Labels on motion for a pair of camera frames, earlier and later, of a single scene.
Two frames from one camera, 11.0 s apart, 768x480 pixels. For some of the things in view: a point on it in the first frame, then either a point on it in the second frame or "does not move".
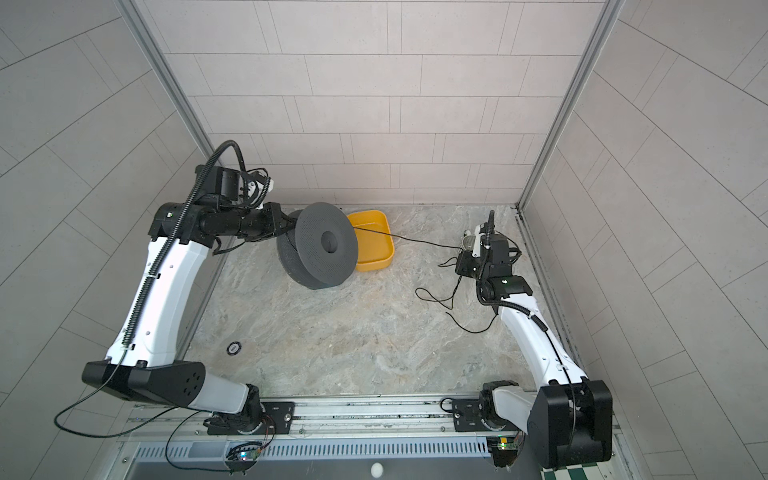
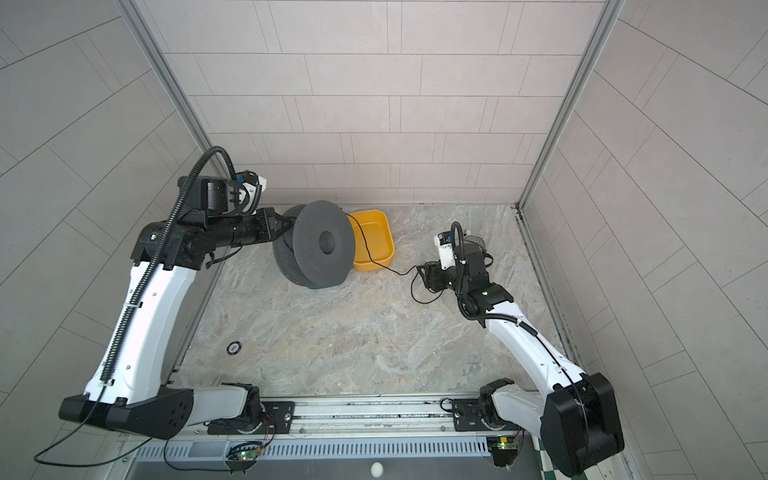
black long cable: x=448 y=301 -> x=411 y=286
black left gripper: x=269 y=212 does not move
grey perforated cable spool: x=321 y=249 does not move
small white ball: x=377 y=470 does not move
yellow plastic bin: x=374 y=241 does not move
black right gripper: x=464 y=262 -> x=433 y=273
